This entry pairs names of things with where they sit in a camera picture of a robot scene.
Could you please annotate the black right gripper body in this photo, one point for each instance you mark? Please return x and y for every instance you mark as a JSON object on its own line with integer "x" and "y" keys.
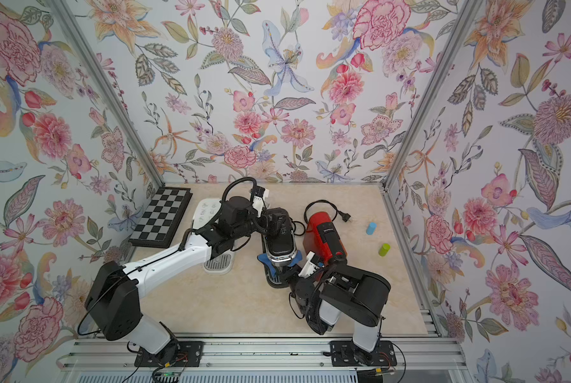
{"x": 295, "y": 276}

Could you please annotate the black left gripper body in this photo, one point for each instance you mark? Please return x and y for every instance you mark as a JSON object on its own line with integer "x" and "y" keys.
{"x": 260, "y": 224}

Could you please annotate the black coffee machine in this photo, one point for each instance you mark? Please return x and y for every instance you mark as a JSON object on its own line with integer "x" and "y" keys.
{"x": 280, "y": 244}

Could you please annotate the blue microfiber cloth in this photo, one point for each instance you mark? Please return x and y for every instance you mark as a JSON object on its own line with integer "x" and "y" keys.
{"x": 288, "y": 261}

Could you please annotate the red coffee machine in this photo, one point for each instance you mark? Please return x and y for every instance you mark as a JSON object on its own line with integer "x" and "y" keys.
{"x": 323, "y": 240}

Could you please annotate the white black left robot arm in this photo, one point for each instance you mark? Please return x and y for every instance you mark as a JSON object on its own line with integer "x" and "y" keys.
{"x": 114, "y": 299}

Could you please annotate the white coffee machine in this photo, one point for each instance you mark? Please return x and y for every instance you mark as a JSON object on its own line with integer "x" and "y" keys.
{"x": 204, "y": 211}

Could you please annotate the green cylinder block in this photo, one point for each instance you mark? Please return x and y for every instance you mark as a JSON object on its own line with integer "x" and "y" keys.
{"x": 384, "y": 250}

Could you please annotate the blue cylinder block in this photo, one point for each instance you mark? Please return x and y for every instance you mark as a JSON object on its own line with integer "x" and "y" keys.
{"x": 370, "y": 230}

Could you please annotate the black white chessboard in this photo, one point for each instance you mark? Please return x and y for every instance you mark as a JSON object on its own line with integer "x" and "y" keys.
{"x": 157, "y": 226}

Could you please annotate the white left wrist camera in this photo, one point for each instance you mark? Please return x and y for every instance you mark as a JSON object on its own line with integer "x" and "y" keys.
{"x": 259, "y": 196}

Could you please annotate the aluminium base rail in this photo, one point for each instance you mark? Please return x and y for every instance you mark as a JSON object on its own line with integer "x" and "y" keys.
{"x": 268, "y": 359}

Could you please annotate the aluminium frame post left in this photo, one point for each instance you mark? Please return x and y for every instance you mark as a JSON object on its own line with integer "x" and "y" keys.
{"x": 62, "y": 13}

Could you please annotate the aluminium frame post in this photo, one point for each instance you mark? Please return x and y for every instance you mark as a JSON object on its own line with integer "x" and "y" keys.
{"x": 463, "y": 22}
{"x": 62, "y": 13}

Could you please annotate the aluminium frame post right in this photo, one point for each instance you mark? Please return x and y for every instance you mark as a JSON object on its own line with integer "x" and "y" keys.
{"x": 463, "y": 22}

